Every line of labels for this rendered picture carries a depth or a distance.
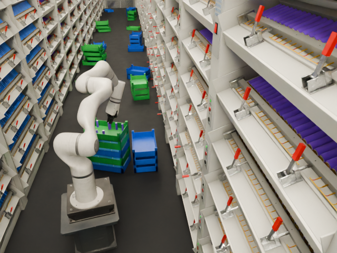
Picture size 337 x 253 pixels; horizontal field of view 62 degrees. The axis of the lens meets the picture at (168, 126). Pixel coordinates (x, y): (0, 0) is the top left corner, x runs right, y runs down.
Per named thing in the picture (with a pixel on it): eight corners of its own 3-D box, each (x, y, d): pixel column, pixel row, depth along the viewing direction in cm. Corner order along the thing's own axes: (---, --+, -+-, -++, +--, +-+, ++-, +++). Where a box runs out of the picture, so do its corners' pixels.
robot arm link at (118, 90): (107, 95, 209) (118, 99, 208) (112, 78, 207) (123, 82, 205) (112, 95, 217) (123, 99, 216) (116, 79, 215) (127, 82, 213)
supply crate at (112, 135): (84, 137, 225) (82, 129, 221) (95, 125, 242) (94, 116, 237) (120, 142, 219) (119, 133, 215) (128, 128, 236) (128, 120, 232)
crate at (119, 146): (86, 145, 229) (84, 137, 225) (97, 132, 246) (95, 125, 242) (121, 150, 223) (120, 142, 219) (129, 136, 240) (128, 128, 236)
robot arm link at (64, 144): (89, 179, 150) (82, 141, 138) (55, 176, 152) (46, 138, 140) (97, 166, 160) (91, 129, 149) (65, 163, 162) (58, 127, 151)
